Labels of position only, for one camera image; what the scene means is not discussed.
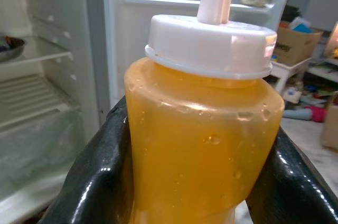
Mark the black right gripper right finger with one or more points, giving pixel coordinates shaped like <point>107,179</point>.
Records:
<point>295,195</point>

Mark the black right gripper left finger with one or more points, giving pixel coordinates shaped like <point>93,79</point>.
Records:
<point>100,181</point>

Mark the yellow sauce squeeze bottle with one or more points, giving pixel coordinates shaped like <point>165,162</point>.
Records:
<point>198,142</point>

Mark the silver fridge with fruit print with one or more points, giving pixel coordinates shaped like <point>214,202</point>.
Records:
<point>66,10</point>

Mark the brown paper bag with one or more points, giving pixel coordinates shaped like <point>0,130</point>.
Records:
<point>331,129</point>

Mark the teal cylinder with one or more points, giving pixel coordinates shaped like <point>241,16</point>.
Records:
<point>295,114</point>

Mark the pink red soft item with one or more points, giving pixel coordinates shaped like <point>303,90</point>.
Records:
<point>318,114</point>

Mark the small white table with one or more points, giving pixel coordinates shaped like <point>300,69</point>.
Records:
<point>287,70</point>

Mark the brown cardboard box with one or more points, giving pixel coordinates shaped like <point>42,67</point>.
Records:
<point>295,47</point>

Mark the steel bowl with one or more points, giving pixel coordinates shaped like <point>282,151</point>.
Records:
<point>11,49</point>

